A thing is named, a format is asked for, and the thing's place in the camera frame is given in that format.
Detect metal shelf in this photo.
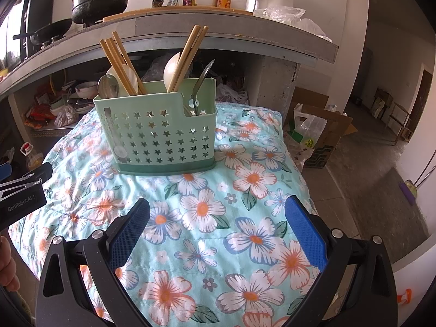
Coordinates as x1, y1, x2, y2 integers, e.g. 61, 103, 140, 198
24, 123, 82, 140

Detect brown door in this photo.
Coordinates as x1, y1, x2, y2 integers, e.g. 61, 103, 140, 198
407, 69, 434, 128

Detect printed plastic bag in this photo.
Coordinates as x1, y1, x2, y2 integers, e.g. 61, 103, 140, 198
284, 104, 328, 168

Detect tall black panel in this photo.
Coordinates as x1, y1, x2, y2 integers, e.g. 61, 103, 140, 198
19, 0, 55, 60

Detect cardboard box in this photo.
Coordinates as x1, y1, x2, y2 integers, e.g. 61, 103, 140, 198
282, 86, 359, 170

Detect floral turquoise blanket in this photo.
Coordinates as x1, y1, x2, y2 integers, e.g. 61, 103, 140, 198
7, 101, 329, 327

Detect orange plastic object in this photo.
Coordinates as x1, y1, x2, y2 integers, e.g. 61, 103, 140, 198
396, 289, 413, 306

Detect person's left hand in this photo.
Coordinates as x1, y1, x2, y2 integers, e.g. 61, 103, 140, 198
0, 236, 17, 288

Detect wooden cutting board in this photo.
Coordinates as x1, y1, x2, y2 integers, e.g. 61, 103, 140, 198
103, 5, 254, 22

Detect cooking oil bottle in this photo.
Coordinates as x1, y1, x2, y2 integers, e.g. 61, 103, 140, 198
20, 142, 45, 171

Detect black wok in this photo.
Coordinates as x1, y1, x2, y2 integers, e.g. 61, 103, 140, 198
13, 18, 74, 46

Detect green star-cut utensil holder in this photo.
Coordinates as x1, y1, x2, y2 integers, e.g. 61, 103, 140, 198
93, 78, 218, 177

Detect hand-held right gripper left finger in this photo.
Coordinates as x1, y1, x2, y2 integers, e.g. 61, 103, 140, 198
35, 198, 150, 327

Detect crumpled white plastic bag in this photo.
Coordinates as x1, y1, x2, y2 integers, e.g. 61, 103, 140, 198
218, 75, 250, 102

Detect metal spoon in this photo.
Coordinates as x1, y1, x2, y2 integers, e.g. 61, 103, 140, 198
97, 74, 120, 100
183, 59, 216, 117

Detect stack of ceramic bowls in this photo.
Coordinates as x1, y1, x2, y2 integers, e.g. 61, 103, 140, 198
49, 80, 100, 116

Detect red snack packets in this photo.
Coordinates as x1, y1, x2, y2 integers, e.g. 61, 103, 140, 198
25, 104, 58, 129

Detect concrete counter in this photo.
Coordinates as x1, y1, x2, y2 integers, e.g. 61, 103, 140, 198
0, 5, 339, 116

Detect crumpled clear plastic bag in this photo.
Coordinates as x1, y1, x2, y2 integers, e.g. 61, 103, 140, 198
141, 55, 172, 83

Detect flat mop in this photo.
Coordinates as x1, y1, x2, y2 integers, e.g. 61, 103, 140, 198
398, 157, 436, 207

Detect clear bag of brown grains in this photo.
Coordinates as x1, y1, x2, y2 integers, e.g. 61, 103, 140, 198
54, 105, 80, 127

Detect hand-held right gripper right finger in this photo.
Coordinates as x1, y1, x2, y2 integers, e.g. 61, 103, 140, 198
284, 196, 398, 327

